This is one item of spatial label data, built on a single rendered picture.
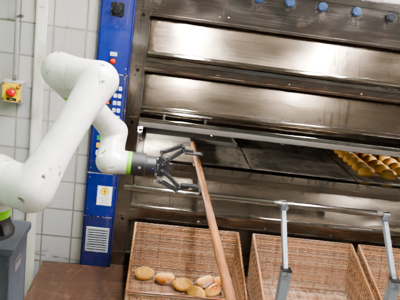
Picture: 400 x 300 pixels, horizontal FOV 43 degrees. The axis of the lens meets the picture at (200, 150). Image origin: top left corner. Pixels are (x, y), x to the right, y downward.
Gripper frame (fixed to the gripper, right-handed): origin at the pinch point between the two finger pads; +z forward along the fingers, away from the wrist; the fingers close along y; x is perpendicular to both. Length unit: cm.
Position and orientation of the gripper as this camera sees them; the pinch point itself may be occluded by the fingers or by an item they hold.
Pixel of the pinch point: (197, 170)
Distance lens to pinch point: 203.0
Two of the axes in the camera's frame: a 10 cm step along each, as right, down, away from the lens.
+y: -1.3, 9.6, 2.6
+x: 0.7, 2.7, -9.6
